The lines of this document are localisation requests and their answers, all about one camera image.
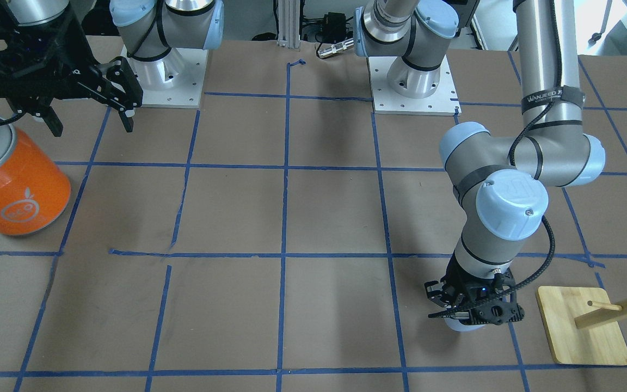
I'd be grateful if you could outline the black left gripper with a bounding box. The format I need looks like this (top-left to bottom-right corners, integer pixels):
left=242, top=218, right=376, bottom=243
left=425, top=256, right=525, bottom=325

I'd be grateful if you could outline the light blue plastic cup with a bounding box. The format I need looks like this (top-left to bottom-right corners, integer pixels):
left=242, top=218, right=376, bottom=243
left=443, top=317, right=486, bottom=332

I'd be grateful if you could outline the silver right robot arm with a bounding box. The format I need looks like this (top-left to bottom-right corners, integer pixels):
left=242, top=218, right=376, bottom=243
left=0, top=1, right=224, bottom=137

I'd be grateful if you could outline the orange metal canister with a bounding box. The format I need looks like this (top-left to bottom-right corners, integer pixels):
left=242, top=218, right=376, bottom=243
left=0, top=124, right=71, bottom=236

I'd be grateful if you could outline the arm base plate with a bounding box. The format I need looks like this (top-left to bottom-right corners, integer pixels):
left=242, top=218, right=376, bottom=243
left=128, top=48, right=210, bottom=109

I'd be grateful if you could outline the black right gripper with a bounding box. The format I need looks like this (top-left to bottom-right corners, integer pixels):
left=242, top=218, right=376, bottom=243
left=0, top=14, right=143, bottom=137

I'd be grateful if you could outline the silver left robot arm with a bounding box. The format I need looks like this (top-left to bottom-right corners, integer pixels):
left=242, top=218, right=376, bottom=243
left=425, top=1, right=606, bottom=332

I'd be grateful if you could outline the wooden mug tree stand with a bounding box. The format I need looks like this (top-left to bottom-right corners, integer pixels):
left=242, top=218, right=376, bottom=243
left=537, top=286, right=627, bottom=366

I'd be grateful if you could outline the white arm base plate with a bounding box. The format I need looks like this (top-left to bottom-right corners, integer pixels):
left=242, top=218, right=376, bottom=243
left=368, top=57, right=462, bottom=116

